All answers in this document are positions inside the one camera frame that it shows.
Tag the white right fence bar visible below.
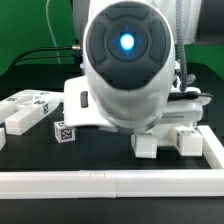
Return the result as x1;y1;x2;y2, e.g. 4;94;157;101
197;126;224;170

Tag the white fence bar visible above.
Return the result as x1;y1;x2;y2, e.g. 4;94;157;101
0;170;224;199
197;126;224;170
0;128;6;151

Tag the white chair back assembly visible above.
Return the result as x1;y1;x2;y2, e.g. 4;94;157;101
0;89;64;136

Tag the white left fence bar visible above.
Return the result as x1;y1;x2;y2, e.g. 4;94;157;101
0;128;6;151

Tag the black cable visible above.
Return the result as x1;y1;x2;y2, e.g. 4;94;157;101
168;91;214;101

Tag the white front fence bar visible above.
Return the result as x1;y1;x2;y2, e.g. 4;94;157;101
0;170;224;199

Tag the white chair seat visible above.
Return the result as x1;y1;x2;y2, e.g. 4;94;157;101
131;121;198;148

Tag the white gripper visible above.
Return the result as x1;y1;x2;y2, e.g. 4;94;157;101
63;75;204;131

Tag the grey cable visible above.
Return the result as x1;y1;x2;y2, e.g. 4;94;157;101
174;0;197;93

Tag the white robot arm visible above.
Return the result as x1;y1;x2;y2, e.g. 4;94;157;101
64;0;203;134

